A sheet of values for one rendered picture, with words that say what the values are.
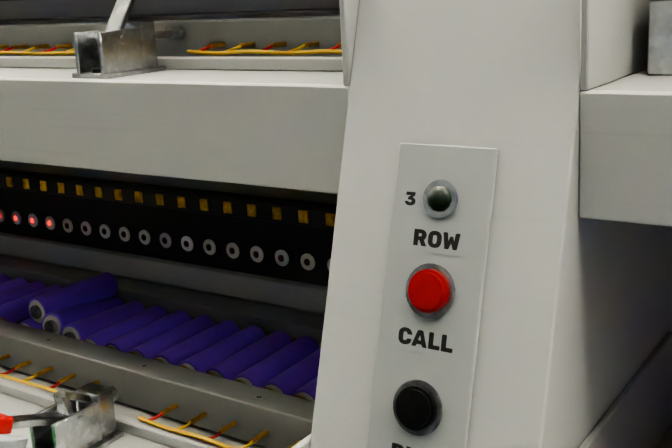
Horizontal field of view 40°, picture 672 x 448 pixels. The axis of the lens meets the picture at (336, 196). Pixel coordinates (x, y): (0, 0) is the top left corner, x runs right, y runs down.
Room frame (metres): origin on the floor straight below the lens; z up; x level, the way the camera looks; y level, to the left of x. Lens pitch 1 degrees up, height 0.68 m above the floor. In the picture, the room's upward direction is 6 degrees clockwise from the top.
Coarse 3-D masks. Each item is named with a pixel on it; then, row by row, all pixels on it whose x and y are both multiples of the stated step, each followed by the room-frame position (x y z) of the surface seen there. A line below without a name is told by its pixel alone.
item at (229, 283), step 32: (32, 256) 0.73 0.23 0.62; (64, 256) 0.71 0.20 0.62; (96, 256) 0.68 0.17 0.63; (128, 256) 0.67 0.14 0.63; (192, 288) 0.64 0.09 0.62; (224, 288) 0.62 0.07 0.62; (256, 288) 0.60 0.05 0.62; (288, 288) 0.59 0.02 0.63; (320, 288) 0.57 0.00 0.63; (128, 416) 0.51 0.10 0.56
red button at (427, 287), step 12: (420, 276) 0.34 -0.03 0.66; (432, 276) 0.33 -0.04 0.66; (408, 288) 0.34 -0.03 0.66; (420, 288) 0.34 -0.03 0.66; (432, 288) 0.33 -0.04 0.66; (444, 288) 0.33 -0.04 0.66; (420, 300) 0.34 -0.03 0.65; (432, 300) 0.33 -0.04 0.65; (444, 300) 0.33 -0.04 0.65; (432, 312) 0.33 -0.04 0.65
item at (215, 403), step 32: (0, 320) 0.60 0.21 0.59; (0, 352) 0.58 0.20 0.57; (32, 352) 0.56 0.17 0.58; (64, 352) 0.54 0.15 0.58; (96, 352) 0.53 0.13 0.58; (32, 384) 0.53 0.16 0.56; (64, 384) 0.54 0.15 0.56; (128, 384) 0.51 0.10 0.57; (160, 384) 0.49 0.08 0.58; (192, 384) 0.48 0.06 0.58; (224, 384) 0.48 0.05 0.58; (160, 416) 0.48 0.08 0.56; (192, 416) 0.48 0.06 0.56; (224, 416) 0.47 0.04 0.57; (256, 416) 0.46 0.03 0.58; (288, 416) 0.44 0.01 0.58
